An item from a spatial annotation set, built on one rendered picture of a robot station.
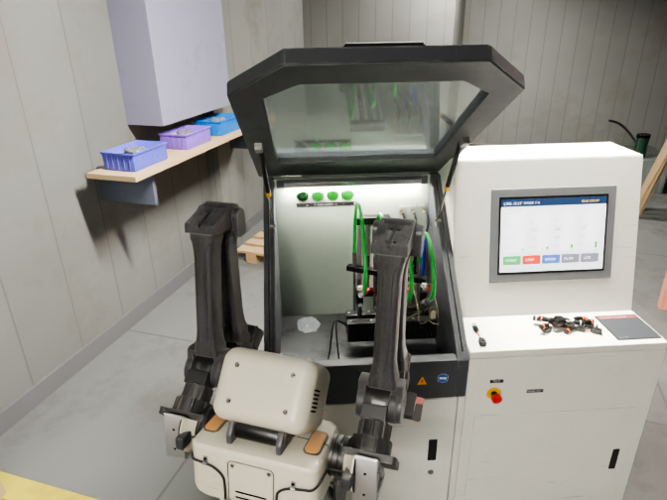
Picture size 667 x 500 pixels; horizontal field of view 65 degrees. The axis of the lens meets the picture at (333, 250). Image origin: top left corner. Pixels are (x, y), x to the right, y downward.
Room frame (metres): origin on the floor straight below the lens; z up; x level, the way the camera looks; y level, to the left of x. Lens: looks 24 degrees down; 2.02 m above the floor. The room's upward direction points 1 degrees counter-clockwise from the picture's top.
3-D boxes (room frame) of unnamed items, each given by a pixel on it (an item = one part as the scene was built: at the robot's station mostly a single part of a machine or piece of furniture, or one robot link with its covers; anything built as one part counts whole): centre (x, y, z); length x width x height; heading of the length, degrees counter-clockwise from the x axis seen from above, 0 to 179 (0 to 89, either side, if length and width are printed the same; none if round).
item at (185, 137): (3.68, 1.03, 1.27); 0.33 x 0.23 x 0.11; 162
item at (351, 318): (1.71, -0.22, 0.91); 0.34 x 0.10 x 0.15; 93
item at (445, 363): (1.47, -0.11, 0.87); 0.62 x 0.04 x 0.16; 93
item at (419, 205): (1.98, -0.32, 1.20); 0.13 x 0.03 x 0.31; 93
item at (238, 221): (1.17, 0.27, 1.40); 0.11 x 0.06 x 0.43; 72
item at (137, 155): (3.14, 1.20, 1.27); 0.34 x 0.24 x 0.11; 162
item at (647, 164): (6.55, -3.82, 0.41); 0.85 x 0.70 x 0.82; 162
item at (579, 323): (1.60, -0.84, 1.01); 0.23 x 0.11 x 0.06; 93
